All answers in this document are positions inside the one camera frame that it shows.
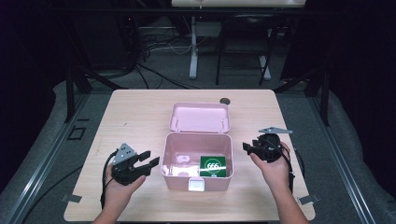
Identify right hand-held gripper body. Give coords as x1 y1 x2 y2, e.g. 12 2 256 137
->
252 125 294 163

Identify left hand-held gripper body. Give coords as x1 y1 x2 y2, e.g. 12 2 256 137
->
110 142 148 187

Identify green packet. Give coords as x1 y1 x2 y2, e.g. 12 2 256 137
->
199 155 228 178

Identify pink storage box with lid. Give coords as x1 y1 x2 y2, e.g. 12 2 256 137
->
160 102 234 192

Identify person's right hand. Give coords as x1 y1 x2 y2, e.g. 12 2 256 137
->
249 141 294 196

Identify person's left hand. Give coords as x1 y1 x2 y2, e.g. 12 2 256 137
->
104 163 148 214

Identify white desk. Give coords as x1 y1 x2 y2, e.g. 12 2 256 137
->
171 0 308 80

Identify black chair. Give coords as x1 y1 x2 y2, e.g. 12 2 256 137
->
215 13 278 87

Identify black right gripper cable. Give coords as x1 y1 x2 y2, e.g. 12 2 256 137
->
274 141 306 194

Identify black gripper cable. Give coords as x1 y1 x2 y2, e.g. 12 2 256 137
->
99 150 120 210
274 141 306 194

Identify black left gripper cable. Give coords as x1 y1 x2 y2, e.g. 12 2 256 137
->
99 150 120 210

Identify metal table bracket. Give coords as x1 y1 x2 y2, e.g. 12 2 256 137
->
297 193 321 206
60 193 83 204

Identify aluminium rail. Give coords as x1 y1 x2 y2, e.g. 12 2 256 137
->
305 92 378 224
0 92 92 224

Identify black frame post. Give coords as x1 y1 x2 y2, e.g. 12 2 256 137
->
273 65 332 127
63 60 129 124

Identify black floor cable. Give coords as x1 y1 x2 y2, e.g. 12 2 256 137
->
21 165 84 224
134 61 201 91

